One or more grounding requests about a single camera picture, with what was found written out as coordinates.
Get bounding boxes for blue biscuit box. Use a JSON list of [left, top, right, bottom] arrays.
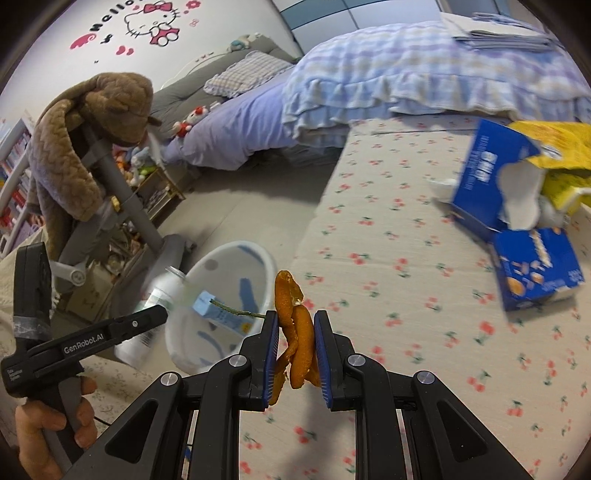
[[492, 226, 583, 312]]

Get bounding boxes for checked ruffled blanket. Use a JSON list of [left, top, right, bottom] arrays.
[[281, 21, 587, 148]]

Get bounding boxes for person's left hand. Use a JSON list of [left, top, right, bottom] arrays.
[[14, 376, 99, 480]]

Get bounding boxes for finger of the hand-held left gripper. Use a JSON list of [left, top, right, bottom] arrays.
[[108, 305, 170, 343]]

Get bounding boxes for folded pale sheets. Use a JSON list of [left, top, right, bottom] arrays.
[[438, 11, 561, 51]]

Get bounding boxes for torn blue cardboard box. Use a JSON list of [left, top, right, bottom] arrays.
[[450, 119, 548, 243]]

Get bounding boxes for yellow plastic bag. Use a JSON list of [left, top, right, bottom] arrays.
[[508, 121, 591, 217]]

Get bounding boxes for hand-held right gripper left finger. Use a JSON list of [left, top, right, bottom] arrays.
[[69, 310, 281, 480]]

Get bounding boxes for white bookshelf with books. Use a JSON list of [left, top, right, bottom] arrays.
[[0, 117, 40, 252]]

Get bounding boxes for light blue carton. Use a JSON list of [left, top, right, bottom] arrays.
[[191, 291, 254, 340]]

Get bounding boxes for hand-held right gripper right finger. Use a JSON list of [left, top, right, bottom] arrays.
[[314, 310, 532, 480]]

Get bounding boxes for pink cat wall sticker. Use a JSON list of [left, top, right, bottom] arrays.
[[69, 0, 204, 58]]

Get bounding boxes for gold metal rack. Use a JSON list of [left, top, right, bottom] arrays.
[[111, 164, 185, 222]]

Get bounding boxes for pale plush toy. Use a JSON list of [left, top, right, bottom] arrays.
[[226, 33, 262, 52]]

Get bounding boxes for beige printed box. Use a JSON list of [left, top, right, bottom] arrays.
[[69, 258, 121, 319]]

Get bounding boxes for white plastic bottle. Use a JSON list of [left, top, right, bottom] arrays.
[[115, 267, 190, 370]]

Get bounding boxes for pile of plush toys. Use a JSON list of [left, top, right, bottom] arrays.
[[113, 145, 160, 185]]

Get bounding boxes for checked pillow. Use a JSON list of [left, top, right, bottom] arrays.
[[203, 51, 294, 99]]

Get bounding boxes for purple bed sheet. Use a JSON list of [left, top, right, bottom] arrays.
[[164, 76, 352, 169]]

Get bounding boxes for grey padded headboard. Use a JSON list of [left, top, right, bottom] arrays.
[[150, 34, 301, 130]]

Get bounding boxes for brown plush jacket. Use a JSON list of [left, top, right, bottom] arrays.
[[25, 71, 162, 259]]

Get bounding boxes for white plastic basin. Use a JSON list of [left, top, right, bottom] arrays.
[[164, 241, 278, 376]]

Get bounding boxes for thin green stem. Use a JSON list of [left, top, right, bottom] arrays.
[[210, 300, 271, 320]]

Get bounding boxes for orange peel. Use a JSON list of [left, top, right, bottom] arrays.
[[270, 271, 322, 407]]

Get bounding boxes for white red cat plush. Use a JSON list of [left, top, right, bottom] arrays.
[[173, 105, 221, 138]]

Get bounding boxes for white blue wardrobe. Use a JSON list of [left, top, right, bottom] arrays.
[[272, 0, 444, 61]]

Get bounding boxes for cream floral cloth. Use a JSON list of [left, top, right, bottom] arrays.
[[78, 355, 158, 425]]

